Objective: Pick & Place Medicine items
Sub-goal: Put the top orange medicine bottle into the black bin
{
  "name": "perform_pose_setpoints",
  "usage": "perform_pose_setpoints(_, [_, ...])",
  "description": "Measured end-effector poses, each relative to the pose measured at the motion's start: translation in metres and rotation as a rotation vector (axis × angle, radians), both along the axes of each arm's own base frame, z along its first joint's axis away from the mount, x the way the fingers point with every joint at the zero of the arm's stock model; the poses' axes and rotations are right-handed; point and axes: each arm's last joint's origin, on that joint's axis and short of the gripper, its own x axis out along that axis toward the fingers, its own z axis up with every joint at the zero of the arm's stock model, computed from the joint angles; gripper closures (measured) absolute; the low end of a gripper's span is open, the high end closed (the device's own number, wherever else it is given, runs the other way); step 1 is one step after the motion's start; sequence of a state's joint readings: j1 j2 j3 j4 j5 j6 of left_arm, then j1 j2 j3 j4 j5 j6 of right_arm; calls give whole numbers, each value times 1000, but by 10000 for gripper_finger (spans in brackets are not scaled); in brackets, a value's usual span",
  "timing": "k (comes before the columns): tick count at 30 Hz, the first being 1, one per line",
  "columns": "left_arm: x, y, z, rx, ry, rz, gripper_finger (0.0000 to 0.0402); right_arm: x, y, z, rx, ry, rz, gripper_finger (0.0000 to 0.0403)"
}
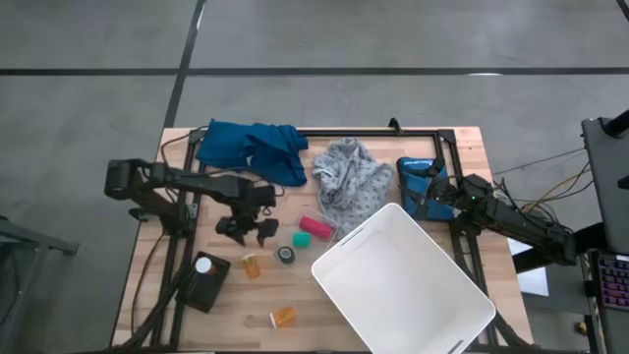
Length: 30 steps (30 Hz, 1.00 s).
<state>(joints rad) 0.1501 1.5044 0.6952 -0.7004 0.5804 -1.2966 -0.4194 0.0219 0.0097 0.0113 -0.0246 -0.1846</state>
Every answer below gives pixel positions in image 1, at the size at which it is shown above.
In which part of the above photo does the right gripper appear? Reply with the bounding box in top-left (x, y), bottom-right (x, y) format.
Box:
top-left (407, 156), bottom-right (476, 221)

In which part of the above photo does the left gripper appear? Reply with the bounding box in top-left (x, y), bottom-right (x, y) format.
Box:
top-left (214, 194), bottom-right (280, 248)

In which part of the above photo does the pink bandage roll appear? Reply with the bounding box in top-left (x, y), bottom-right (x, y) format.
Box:
top-left (299, 214), bottom-right (334, 241)

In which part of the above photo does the clear plastic storage bin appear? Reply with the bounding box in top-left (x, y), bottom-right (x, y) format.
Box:
top-left (271, 208), bottom-right (340, 280)

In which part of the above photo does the blue cloth garment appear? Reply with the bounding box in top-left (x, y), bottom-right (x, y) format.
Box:
top-left (195, 118), bottom-right (310, 188)

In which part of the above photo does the white perforated plastic basket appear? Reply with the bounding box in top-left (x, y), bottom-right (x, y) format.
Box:
top-left (311, 202), bottom-right (497, 354)

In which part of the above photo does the grey patterned cloth garment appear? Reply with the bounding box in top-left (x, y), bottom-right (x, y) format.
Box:
top-left (312, 137), bottom-right (395, 240)

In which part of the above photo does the black bottle tray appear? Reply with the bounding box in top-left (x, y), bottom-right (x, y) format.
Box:
top-left (175, 251), bottom-right (232, 314)

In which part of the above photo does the white paper sheet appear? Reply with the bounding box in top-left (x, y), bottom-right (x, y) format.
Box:
top-left (508, 238), bottom-right (550, 298)

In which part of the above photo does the backlit keyboard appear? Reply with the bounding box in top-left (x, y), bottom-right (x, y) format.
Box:
top-left (597, 253), bottom-right (629, 312)

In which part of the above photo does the grey metal cart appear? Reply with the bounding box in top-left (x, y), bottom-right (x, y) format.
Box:
top-left (0, 214), bottom-right (80, 354)

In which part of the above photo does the black table rig frame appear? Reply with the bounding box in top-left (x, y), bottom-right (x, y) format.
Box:
top-left (146, 117), bottom-right (522, 353)

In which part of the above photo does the grey thin floor cable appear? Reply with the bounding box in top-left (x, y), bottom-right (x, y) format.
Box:
top-left (490, 147), bottom-right (591, 177)

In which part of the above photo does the black cable bundle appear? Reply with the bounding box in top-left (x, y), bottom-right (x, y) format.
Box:
top-left (117, 272), bottom-right (198, 351)

